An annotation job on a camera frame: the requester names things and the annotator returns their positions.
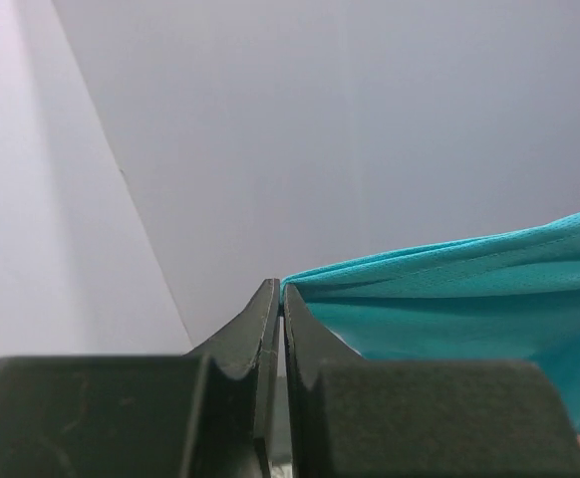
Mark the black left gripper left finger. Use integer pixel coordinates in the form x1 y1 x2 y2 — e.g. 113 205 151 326
0 279 280 477

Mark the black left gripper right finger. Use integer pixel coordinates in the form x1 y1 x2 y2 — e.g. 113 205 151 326
283 286 580 477

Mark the teal t shirt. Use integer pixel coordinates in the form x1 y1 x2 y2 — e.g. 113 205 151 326
282 212 580 433

